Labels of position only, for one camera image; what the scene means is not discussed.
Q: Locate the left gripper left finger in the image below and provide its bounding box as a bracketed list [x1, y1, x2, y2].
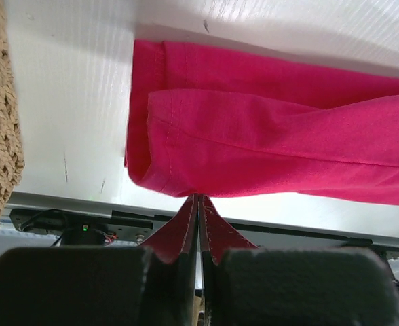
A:
[140, 195, 199, 325]

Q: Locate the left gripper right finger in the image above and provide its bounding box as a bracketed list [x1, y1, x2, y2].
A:
[199, 195, 257, 325]

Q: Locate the pink t shirt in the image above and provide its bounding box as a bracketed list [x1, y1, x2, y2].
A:
[125, 40, 399, 205]

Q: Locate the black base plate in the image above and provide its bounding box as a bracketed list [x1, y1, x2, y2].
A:
[9, 206, 399, 259]

